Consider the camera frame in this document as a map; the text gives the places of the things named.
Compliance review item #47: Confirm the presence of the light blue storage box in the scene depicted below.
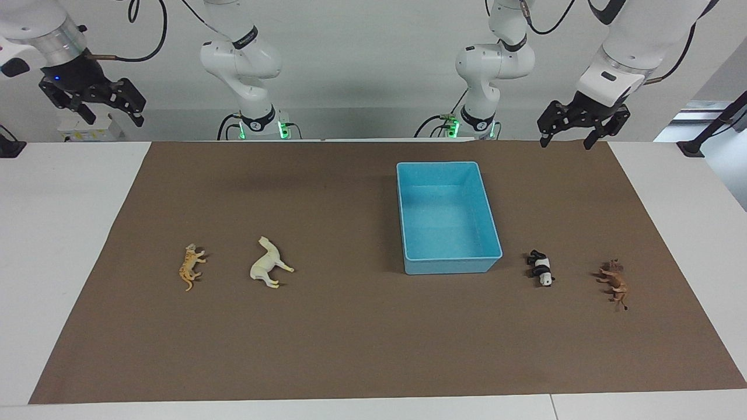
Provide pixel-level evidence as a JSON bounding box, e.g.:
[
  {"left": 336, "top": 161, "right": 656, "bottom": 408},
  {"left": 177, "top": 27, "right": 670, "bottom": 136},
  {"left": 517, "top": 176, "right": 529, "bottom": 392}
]
[{"left": 396, "top": 162, "right": 504, "bottom": 276}]

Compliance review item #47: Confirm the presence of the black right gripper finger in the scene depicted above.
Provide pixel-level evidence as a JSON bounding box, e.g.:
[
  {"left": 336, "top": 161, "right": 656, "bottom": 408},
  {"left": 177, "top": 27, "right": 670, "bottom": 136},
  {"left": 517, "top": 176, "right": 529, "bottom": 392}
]
[
  {"left": 100, "top": 77, "right": 147, "bottom": 128},
  {"left": 39, "top": 80, "right": 97, "bottom": 125}
]

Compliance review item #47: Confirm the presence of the brown table mat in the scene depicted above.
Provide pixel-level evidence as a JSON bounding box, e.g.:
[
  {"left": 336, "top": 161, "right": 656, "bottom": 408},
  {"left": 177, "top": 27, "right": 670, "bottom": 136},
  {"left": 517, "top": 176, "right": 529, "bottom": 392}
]
[{"left": 28, "top": 140, "right": 747, "bottom": 405}]

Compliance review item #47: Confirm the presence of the white horse toy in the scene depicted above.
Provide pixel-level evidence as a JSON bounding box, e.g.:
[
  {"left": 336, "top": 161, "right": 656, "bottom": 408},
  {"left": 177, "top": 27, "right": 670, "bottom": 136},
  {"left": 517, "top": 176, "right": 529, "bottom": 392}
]
[{"left": 250, "top": 236, "right": 295, "bottom": 289}]

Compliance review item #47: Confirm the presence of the black right base cable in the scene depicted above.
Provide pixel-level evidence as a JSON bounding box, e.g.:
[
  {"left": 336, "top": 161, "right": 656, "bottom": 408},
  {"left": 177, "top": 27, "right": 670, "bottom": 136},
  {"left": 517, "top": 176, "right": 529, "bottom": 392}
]
[{"left": 217, "top": 112, "right": 243, "bottom": 141}]

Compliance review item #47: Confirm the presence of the orange tiger toy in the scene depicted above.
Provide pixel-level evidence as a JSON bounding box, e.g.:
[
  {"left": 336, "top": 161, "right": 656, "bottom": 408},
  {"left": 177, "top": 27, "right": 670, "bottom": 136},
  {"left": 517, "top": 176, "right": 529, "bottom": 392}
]
[{"left": 178, "top": 243, "right": 207, "bottom": 292}]

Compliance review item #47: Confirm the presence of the white cardboard box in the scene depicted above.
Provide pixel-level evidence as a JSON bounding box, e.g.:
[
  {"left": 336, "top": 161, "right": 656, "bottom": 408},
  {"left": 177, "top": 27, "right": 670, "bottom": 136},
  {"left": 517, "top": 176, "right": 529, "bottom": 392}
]
[{"left": 57, "top": 111, "right": 125, "bottom": 142}]

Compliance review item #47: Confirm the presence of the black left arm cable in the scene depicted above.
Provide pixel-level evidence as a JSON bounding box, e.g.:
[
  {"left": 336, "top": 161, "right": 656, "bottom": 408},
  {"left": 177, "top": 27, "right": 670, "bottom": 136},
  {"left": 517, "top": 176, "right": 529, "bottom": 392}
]
[{"left": 521, "top": 0, "right": 699, "bottom": 86}]

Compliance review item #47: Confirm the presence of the black white panda toy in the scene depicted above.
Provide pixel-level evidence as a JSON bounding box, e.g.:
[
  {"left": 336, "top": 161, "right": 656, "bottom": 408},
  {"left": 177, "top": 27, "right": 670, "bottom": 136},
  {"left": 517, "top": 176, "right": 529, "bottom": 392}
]
[{"left": 526, "top": 250, "right": 556, "bottom": 288}]

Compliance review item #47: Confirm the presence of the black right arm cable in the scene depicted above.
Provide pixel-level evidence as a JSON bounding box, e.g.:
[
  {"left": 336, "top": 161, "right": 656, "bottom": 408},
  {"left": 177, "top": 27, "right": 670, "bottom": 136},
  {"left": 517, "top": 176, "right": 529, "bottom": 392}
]
[{"left": 88, "top": 0, "right": 169, "bottom": 64}]

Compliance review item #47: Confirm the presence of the black table clamp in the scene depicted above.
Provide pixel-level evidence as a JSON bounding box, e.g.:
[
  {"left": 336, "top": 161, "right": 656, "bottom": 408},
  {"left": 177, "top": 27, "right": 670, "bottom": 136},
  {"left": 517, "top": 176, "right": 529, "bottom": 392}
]
[{"left": 0, "top": 124, "right": 27, "bottom": 159}]

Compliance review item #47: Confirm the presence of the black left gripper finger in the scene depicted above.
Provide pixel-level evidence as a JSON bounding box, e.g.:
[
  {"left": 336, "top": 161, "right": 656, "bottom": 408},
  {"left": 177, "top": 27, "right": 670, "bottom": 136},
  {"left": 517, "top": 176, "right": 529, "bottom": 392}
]
[
  {"left": 583, "top": 107, "right": 632, "bottom": 151},
  {"left": 536, "top": 101, "right": 577, "bottom": 148}
]

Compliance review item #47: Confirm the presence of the brown lion toy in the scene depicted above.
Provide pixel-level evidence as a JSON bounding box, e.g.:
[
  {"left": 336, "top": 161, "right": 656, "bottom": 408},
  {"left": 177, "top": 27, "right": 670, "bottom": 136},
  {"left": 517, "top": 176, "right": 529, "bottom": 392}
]
[{"left": 595, "top": 258, "right": 630, "bottom": 312}]

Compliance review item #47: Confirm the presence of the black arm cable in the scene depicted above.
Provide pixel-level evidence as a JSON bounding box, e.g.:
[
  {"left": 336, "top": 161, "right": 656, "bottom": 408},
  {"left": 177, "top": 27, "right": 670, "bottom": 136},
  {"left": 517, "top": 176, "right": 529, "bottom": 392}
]
[
  {"left": 88, "top": 0, "right": 169, "bottom": 64},
  {"left": 521, "top": 0, "right": 699, "bottom": 86}
]

